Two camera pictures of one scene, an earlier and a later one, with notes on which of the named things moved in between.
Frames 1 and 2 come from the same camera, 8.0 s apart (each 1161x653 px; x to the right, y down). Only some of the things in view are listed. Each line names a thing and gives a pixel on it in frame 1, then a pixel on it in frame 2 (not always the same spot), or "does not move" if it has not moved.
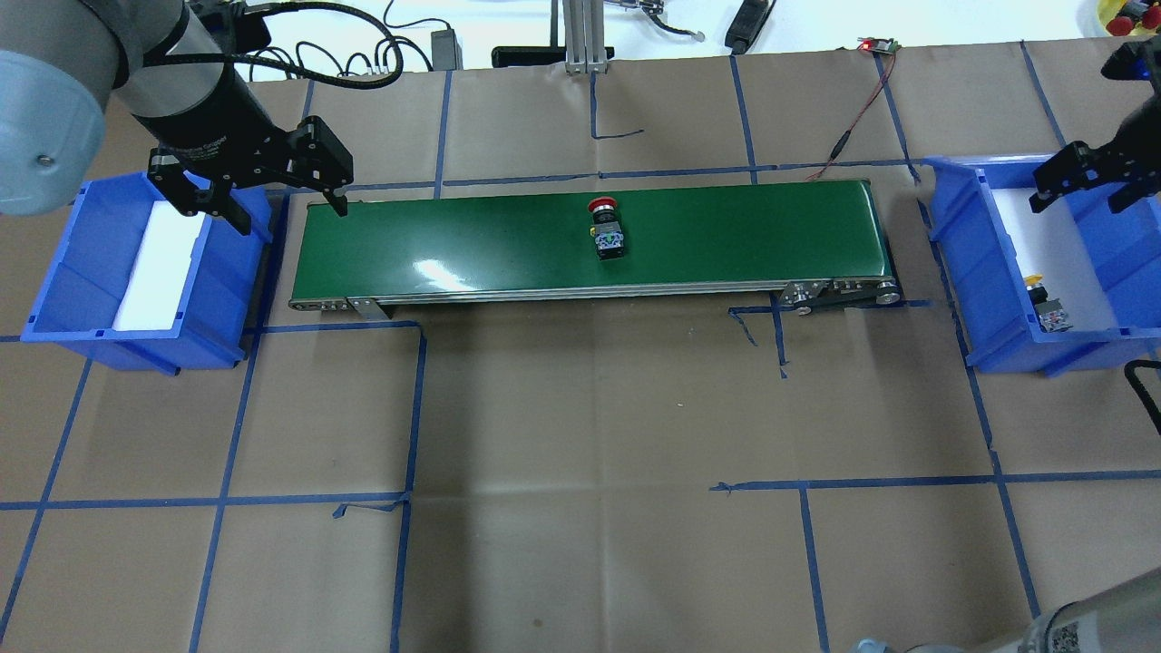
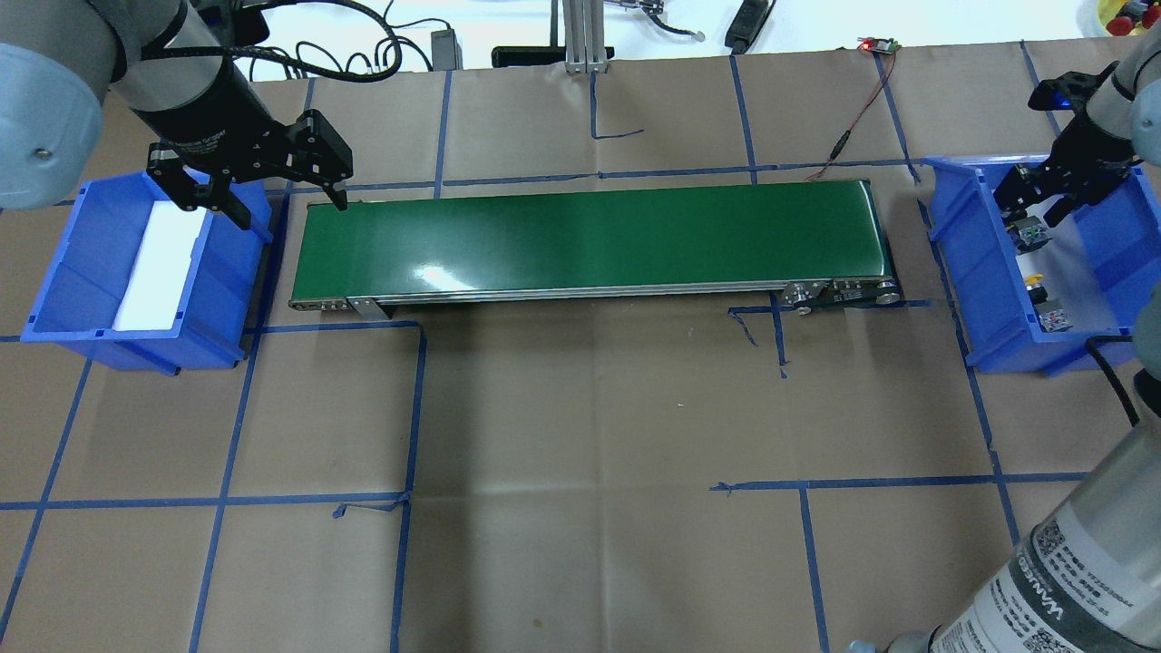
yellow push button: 1050,314 does not move
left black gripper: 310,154 does not move
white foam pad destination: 1049,243 does not move
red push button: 607,229 to 1028,233
